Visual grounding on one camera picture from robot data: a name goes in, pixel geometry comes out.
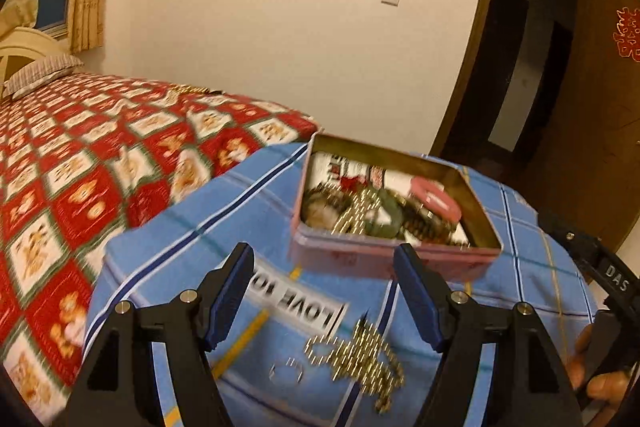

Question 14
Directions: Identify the green jade bangle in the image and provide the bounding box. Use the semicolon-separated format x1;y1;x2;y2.
361;188;407;239

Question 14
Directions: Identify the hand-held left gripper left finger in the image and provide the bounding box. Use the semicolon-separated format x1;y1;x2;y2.
65;242;256;427

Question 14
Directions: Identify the wooden bead bracelet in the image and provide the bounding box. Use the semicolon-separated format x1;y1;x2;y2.
400;201;452;244

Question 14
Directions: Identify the cream wooden headboard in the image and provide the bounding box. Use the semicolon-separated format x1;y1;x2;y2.
0;26;72;98

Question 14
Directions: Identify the gold chain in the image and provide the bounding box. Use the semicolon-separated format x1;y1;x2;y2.
166;85;212;101

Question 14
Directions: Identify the pink tin box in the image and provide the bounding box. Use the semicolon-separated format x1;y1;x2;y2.
290;133;504;283

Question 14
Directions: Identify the thin silver ring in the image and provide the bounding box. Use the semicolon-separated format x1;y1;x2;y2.
269;358;306;384

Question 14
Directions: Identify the red printed bedsheet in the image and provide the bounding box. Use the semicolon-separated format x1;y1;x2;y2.
0;72;322;414

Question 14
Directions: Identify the gold bead necklace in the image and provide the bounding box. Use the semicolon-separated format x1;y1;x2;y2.
334;188;382;237
304;318;407;414

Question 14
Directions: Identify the blue checked blanket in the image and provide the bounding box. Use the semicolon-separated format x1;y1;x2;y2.
82;139;603;427

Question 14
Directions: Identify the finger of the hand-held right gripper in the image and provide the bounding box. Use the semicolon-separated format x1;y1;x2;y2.
537;209;596;270

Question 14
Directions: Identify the person's right hand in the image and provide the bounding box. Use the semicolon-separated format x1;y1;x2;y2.
566;324;632;408

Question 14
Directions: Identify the red paper door decoration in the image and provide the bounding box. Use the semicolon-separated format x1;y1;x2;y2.
613;6;640;64

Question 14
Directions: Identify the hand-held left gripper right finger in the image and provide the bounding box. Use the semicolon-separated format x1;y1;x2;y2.
392;243;585;427

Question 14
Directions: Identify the brown door frame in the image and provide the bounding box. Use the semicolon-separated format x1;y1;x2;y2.
429;0;598;158

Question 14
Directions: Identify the striped pillow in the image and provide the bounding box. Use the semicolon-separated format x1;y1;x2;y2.
2;55;86;100

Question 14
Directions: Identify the brown wooden door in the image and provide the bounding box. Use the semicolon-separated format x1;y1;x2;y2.
520;0;640;260

